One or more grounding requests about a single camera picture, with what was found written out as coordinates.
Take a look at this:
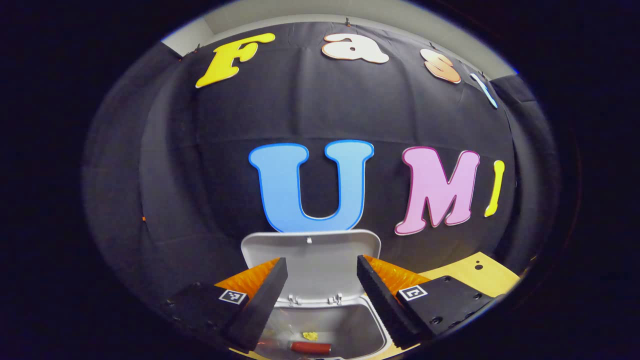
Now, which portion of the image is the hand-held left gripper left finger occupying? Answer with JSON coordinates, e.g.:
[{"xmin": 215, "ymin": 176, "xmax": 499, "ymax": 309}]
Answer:
[{"xmin": 164, "ymin": 257, "xmax": 289, "ymax": 352}]

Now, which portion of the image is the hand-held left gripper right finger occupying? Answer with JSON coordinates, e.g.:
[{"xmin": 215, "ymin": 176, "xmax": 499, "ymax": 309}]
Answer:
[{"xmin": 356, "ymin": 254, "xmax": 499, "ymax": 350}]

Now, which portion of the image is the red pop can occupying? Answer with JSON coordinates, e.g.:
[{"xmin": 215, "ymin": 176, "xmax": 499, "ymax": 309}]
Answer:
[{"xmin": 290, "ymin": 341, "xmax": 333, "ymax": 356}]

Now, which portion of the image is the white desktop garbage bin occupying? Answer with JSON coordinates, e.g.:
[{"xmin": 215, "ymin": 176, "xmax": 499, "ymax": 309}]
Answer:
[{"xmin": 240, "ymin": 229, "xmax": 396, "ymax": 360}]

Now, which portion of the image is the black backdrop cloth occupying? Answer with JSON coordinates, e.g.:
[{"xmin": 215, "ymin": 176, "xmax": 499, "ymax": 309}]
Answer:
[{"xmin": 82, "ymin": 20, "xmax": 561, "ymax": 321}]

